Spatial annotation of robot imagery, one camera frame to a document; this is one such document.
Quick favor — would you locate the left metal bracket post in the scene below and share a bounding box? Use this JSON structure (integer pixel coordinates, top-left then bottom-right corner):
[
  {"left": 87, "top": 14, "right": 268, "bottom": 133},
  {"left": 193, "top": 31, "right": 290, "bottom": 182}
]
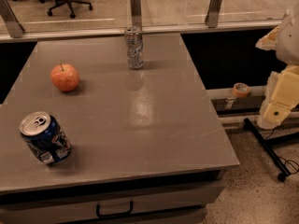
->
[{"left": 0, "top": 0, "right": 24, "bottom": 38}]

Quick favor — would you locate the silver redbull can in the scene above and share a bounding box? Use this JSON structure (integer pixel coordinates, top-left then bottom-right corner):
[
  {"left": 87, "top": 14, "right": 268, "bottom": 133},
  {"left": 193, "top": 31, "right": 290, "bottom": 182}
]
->
[{"left": 125, "top": 26, "right": 143, "bottom": 70}]

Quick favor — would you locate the right metal bracket post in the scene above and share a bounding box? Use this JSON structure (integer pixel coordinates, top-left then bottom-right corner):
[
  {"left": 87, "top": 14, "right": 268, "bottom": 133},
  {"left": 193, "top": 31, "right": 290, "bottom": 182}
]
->
[{"left": 205, "top": 0, "right": 222, "bottom": 28}]

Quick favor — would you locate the grey cabinet drawer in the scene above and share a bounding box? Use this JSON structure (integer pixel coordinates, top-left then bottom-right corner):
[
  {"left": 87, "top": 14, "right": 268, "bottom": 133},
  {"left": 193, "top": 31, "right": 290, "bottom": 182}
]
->
[{"left": 0, "top": 180, "right": 224, "bottom": 224}]

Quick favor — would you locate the black wheeled stand base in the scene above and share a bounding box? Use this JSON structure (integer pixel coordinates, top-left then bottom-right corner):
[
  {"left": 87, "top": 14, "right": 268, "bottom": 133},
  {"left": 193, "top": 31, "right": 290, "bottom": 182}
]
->
[{"left": 243, "top": 119, "right": 299, "bottom": 182}]

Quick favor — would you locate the metal bracket post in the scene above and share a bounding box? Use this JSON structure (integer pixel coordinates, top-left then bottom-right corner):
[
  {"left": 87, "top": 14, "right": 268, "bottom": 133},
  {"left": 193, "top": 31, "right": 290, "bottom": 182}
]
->
[
  {"left": 205, "top": 0, "right": 222, "bottom": 28},
  {"left": 130, "top": 0, "right": 142, "bottom": 28},
  {"left": 0, "top": 0, "right": 24, "bottom": 38}
]

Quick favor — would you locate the red apple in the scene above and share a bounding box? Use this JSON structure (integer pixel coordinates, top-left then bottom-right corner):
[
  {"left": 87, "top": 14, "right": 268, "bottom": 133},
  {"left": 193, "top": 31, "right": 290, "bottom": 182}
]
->
[{"left": 50, "top": 63, "right": 79, "bottom": 92}]

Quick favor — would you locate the orange tape roll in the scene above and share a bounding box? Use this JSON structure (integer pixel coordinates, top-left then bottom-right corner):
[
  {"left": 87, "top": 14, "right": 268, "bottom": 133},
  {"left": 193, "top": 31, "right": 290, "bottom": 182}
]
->
[{"left": 232, "top": 83, "right": 250, "bottom": 98}]

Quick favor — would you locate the middle metal bracket post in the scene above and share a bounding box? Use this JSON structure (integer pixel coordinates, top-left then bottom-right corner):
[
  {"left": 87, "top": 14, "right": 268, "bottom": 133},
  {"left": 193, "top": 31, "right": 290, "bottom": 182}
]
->
[{"left": 130, "top": 0, "right": 142, "bottom": 28}]

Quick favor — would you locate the black drawer handle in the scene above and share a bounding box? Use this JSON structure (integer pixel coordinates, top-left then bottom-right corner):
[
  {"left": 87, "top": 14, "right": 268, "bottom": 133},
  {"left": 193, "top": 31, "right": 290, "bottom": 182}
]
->
[{"left": 95, "top": 201, "right": 134, "bottom": 219}]

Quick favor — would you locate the blue pepsi can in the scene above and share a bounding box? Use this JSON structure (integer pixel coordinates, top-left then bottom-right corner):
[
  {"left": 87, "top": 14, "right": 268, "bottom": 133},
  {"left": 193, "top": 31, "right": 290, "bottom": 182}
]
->
[{"left": 20, "top": 111, "right": 71, "bottom": 164}]

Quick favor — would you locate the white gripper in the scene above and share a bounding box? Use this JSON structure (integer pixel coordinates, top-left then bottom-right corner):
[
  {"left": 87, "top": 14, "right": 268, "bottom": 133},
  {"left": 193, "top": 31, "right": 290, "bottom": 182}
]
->
[{"left": 255, "top": 4, "right": 299, "bottom": 130}]

